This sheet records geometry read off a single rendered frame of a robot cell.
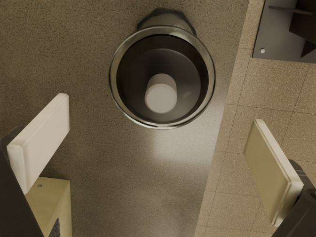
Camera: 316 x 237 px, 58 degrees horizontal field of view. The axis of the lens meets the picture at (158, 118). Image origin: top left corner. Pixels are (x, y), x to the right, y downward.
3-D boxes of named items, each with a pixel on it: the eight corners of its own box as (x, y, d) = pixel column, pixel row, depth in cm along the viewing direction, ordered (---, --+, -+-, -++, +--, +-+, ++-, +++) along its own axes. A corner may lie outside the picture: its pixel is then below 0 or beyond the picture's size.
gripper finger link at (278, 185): (290, 182, 14) (305, 184, 14) (253, 117, 20) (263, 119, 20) (271, 227, 15) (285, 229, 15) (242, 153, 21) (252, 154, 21)
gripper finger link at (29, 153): (26, 196, 15) (11, 194, 15) (69, 130, 21) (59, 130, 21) (20, 147, 13) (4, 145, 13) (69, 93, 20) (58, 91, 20)
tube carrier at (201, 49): (130, 67, 50) (106, 123, 31) (136, 0, 45) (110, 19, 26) (192, 75, 50) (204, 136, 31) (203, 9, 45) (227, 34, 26)
